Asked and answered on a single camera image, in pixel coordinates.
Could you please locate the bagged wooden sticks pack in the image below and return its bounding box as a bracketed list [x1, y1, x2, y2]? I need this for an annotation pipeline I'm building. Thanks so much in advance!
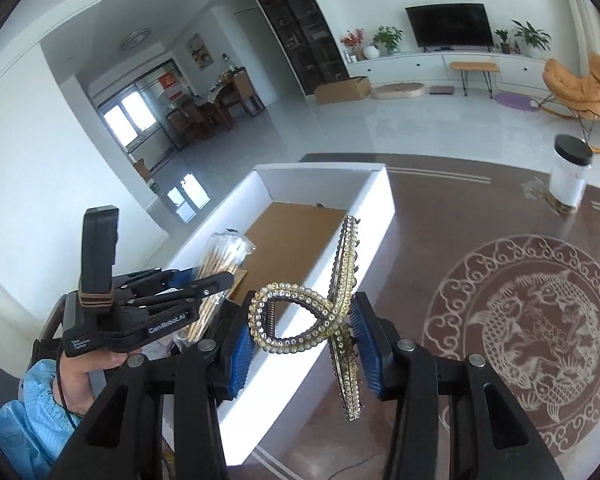
[178, 230, 256, 347]

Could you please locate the rhinestone hair claw clip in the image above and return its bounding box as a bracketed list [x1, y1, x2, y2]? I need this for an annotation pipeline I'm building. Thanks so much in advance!
[247, 216, 362, 422]

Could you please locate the blue sleeve forearm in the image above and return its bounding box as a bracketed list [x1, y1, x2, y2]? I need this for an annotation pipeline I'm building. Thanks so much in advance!
[0, 360, 83, 479]

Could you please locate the white cardboard sorting box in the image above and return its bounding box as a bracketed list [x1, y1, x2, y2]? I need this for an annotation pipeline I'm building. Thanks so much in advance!
[169, 162, 394, 466]

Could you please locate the person left hand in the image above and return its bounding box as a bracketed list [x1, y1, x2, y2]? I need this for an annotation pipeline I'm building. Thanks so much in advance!
[53, 349, 128, 415]

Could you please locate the brown cardboard box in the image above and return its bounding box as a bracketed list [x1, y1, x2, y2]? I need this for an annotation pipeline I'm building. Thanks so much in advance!
[314, 76, 372, 105]

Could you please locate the beige pet mat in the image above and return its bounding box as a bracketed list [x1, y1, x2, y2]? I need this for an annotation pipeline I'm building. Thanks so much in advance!
[372, 82, 426, 100]

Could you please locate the red flower plant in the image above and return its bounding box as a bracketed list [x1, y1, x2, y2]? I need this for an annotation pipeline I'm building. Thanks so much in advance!
[340, 28, 365, 61]

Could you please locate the dark display cabinet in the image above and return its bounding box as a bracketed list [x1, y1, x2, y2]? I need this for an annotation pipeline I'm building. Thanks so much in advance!
[258, 0, 349, 96]

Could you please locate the clear jar black lid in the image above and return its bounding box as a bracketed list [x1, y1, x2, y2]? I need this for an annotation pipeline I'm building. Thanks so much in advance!
[545, 133, 593, 214]

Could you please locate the green potted plant left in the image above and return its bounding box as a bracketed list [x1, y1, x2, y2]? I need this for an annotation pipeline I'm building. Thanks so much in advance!
[373, 26, 403, 55]

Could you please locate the green potted plant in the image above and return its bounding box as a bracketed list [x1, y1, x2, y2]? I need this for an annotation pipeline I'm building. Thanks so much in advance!
[373, 26, 403, 55]
[513, 20, 552, 60]

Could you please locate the purple round rug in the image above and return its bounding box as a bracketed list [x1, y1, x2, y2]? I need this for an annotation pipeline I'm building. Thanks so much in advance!
[494, 92, 539, 112]

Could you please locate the black flat television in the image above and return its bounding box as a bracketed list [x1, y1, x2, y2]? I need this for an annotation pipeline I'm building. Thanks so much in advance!
[405, 3, 494, 49]

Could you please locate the small wooden bench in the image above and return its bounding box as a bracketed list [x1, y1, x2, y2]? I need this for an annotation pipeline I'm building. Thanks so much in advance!
[450, 61, 500, 98]

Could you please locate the orange lounge chair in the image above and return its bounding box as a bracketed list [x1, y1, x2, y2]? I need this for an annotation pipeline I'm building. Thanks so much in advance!
[531, 52, 600, 154]

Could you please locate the white tv cabinet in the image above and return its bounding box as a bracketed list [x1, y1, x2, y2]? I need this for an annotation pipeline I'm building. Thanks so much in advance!
[347, 52, 546, 91]

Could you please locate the green potted plant right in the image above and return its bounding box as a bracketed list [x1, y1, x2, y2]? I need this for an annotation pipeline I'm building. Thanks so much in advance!
[513, 20, 552, 60]

